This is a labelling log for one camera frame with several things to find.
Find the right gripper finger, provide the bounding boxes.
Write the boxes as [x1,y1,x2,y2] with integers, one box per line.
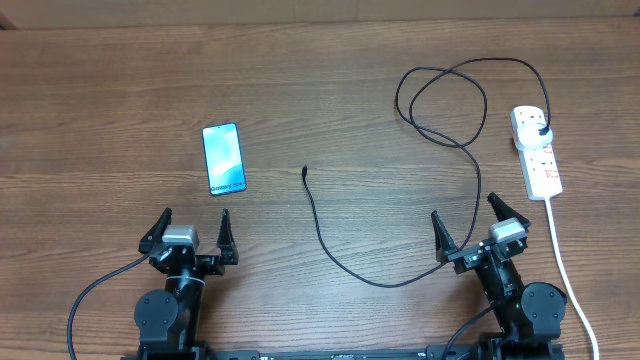
[487,192,531,229]
[431,211,458,263]

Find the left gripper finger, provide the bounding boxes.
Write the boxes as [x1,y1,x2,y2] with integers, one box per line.
[138,207,172,254]
[217,209,239,265]

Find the blue-screen Galaxy smartphone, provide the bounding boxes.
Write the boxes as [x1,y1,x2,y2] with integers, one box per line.
[202,123,247,196]

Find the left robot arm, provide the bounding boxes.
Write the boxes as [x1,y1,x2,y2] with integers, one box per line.
[134,208,239,359]

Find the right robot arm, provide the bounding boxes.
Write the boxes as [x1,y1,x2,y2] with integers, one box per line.
[425,193,567,359]

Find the white charger plug adapter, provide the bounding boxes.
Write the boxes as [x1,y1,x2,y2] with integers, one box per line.
[514,124,553,151]

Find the white power strip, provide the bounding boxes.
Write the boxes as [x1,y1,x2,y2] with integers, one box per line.
[510,106,563,201]

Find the white power strip cord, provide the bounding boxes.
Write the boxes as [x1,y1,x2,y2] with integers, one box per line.
[543,197,601,360]

